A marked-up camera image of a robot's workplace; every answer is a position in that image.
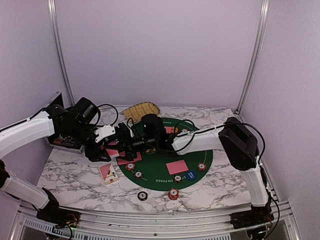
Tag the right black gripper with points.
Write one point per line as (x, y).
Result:
(123, 137)

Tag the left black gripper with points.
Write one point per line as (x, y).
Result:
(93, 153)

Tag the red backed card deck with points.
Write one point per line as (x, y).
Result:
(113, 153)

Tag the black poker chip stack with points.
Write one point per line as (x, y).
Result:
(142, 195)

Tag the red poker chip stack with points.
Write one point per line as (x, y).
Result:
(173, 194)

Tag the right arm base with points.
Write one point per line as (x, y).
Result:
(254, 216)

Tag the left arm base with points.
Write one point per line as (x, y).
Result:
(54, 214)

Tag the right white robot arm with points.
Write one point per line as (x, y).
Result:
(240, 145)

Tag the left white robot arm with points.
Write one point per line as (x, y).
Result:
(69, 176)

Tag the woven bamboo tray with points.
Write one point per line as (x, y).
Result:
(137, 111)

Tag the orange purple chip row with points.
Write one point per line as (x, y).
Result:
(64, 143)

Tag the aluminium poker case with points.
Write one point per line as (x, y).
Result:
(57, 98)

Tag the green round poker mat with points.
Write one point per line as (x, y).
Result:
(153, 165)

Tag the ace card box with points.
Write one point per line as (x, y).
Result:
(108, 173)

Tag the blue small blind button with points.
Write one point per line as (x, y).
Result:
(191, 175)

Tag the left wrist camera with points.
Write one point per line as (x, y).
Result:
(103, 132)

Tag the front aluminium rail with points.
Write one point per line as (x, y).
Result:
(106, 225)

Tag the left aluminium frame post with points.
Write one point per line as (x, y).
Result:
(59, 51)

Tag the aluminium frame post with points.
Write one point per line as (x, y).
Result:
(59, 51)
(260, 33)

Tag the right aluminium frame post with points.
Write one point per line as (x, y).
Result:
(260, 33)

